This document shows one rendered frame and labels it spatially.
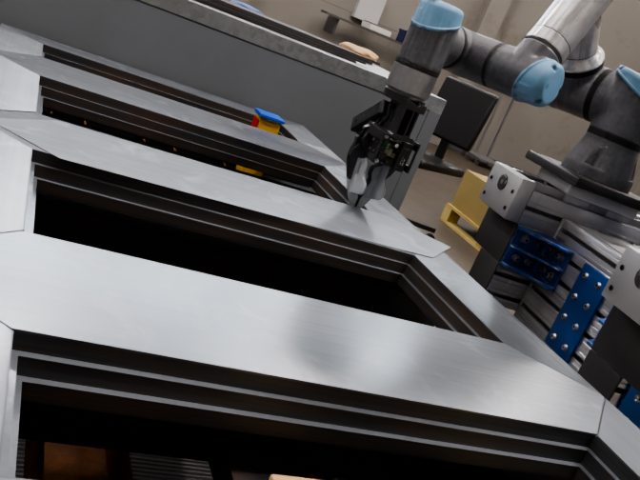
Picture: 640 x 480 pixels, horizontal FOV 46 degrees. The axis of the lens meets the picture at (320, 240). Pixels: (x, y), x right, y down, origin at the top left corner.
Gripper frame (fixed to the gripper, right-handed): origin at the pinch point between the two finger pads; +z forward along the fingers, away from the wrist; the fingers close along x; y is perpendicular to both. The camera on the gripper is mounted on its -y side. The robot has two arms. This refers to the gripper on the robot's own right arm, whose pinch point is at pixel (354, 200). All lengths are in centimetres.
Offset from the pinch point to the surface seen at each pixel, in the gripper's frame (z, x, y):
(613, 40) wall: -154, 752, -881
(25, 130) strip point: 1, -54, 12
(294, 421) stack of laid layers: 4, -30, 65
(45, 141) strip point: 1, -52, 15
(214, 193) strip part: 0.7, -29.0, 17.1
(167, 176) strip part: 0.6, -35.6, 15.4
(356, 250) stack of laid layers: 2.3, -6.6, 19.8
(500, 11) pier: -122, 543, -880
